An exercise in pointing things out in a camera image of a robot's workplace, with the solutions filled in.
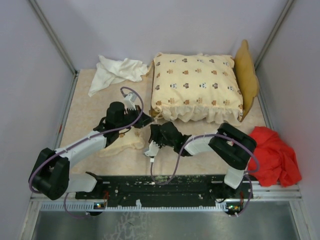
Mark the cream animal print cushion cover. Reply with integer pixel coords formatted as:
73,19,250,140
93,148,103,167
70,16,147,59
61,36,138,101
149,51,245,125

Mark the wooden pet bed frame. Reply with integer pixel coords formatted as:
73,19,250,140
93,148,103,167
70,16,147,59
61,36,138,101
144,39,259,123

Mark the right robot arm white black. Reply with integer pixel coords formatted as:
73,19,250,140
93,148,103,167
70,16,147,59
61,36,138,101
143,122,257,198

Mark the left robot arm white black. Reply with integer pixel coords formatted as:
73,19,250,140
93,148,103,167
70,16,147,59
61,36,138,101
28,101,153,200

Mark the small cream print pillow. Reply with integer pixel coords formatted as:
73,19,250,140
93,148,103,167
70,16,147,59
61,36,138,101
97,128,145,158

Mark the white cloth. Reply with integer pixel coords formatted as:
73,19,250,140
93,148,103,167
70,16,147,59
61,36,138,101
88,55,148,97

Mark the red cloth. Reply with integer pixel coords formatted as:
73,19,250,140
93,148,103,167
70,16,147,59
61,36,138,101
248,126,302,187

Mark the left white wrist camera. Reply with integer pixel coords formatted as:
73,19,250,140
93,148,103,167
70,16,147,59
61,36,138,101
123,92,137,110

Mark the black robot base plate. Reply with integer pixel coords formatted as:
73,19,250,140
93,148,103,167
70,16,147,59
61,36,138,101
75,174,251,208

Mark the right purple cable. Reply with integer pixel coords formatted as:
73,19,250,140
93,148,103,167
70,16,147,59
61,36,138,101
149,133,260,186

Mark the purple cable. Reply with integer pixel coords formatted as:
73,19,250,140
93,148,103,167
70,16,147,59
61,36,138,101
28,86,145,193
149,133,260,186

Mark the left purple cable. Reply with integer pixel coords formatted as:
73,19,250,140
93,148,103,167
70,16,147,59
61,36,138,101
28,86,145,193

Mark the white slotted cable duct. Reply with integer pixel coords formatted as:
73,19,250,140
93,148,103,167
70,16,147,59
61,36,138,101
39,201,235,213

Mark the left aluminium frame post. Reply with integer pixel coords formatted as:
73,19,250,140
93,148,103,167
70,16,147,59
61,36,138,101
27,0,80,76

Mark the aluminium frame post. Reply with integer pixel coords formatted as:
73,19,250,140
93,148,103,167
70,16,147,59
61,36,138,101
254,0,296,70
27,0,80,76

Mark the right aluminium frame post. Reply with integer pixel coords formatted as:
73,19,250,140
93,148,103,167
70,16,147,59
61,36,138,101
254,0,296,70

